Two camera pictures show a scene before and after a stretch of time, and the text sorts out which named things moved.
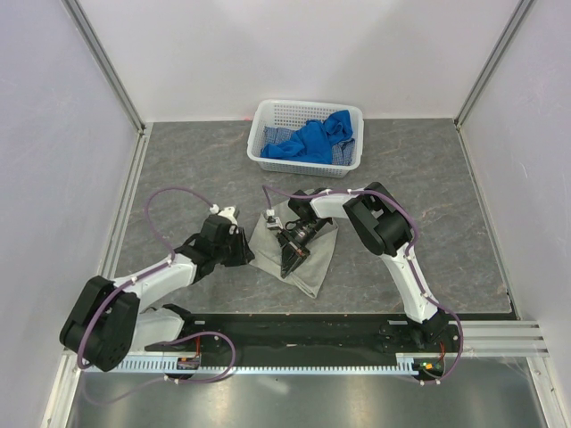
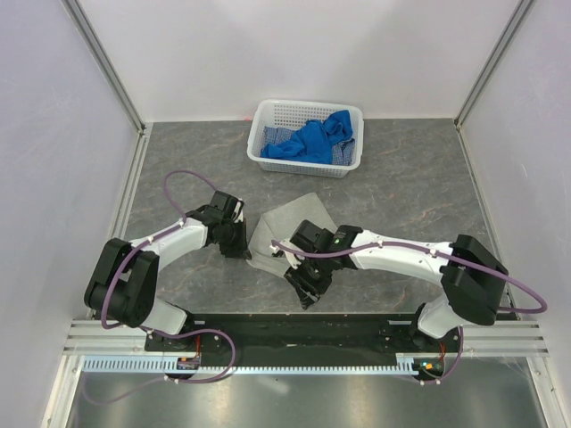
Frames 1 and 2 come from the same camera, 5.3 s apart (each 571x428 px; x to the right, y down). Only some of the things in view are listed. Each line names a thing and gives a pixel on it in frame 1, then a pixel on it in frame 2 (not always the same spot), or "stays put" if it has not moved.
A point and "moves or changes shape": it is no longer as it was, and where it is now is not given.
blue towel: [314, 143] stays put
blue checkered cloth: [343, 152] stays put
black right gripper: [293, 252] → [307, 297]
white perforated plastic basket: [306, 138] stays put
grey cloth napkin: [310, 274] moves or changes shape
